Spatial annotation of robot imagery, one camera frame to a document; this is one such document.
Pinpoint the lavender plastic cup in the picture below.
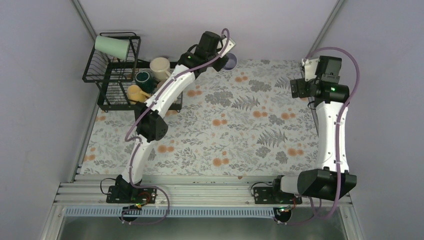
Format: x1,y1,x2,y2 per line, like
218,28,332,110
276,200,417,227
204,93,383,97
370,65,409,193
223,52,238,71

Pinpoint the cream ceramic mug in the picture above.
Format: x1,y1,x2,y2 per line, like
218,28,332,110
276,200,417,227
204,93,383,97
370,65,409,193
149,57,171,81

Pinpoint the dark green ceramic mug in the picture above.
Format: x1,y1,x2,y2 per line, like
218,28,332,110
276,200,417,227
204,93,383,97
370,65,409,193
134,70,155,94

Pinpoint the mint green plastic cup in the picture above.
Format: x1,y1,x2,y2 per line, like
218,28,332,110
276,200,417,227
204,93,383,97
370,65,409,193
94,35,130,60

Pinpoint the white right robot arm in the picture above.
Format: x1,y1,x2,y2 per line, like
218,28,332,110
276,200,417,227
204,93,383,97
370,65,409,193
270,56,357,204

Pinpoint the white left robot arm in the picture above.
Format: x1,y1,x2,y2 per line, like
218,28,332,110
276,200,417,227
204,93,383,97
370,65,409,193
112,28,236,203

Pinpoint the aluminium corner profile right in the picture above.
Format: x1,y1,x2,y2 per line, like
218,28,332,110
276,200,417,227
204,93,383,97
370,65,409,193
305,0,345,57

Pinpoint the aluminium corner profile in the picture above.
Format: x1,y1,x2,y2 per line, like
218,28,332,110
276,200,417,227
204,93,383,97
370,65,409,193
68,0,99,183
305,0,345,57

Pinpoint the floral tablecloth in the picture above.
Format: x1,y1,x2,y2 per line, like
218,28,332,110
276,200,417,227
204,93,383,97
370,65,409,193
80,58,322,177

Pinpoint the yellow ceramic mug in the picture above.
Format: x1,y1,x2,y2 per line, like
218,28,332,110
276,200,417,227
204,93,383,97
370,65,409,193
127,84,152,105

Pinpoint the aluminium corner profile left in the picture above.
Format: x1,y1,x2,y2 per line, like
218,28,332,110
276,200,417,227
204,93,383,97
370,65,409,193
68,0,99,183

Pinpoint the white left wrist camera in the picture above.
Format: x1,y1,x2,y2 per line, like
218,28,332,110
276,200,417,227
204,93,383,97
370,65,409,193
217,35,236,55

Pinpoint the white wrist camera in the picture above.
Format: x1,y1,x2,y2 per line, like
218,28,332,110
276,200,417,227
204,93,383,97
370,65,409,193
217,35,236,55
301,58,320,82

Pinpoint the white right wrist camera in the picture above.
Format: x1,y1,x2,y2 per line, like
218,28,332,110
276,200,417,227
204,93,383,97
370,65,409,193
301,58,320,82

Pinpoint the black wire dish rack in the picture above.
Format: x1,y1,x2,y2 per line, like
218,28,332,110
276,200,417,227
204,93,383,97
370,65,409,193
82,31,184,114

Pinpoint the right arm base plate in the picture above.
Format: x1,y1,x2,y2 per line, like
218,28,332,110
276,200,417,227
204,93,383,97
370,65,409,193
252,186,303,205

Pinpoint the grey slotted cable duct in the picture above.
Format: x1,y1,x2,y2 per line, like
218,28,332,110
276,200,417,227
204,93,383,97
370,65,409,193
63,206,275,219

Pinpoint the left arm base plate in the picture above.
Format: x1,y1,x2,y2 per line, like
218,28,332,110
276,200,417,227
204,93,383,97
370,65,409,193
106,185,157,205

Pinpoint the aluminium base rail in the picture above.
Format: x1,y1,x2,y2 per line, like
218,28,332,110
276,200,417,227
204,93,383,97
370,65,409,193
52,173,353,208

